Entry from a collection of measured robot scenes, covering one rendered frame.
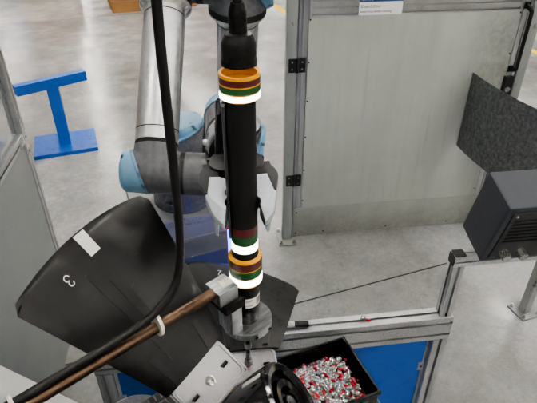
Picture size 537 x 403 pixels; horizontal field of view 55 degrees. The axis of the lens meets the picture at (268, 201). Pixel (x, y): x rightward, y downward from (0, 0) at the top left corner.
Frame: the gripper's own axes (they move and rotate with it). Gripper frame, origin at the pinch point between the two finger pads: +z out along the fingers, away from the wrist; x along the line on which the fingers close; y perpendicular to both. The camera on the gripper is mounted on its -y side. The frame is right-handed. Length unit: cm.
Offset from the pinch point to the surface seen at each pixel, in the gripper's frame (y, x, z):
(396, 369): 83, -44, -39
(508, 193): 25, -59, -36
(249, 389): 23.8, 0.4, 6.0
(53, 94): 103, 110, -316
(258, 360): 30.4, -1.8, -4.1
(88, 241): 5.5, 19.1, -4.3
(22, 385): 26.9, 31.4, -1.1
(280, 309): 32.5, -7.2, -16.5
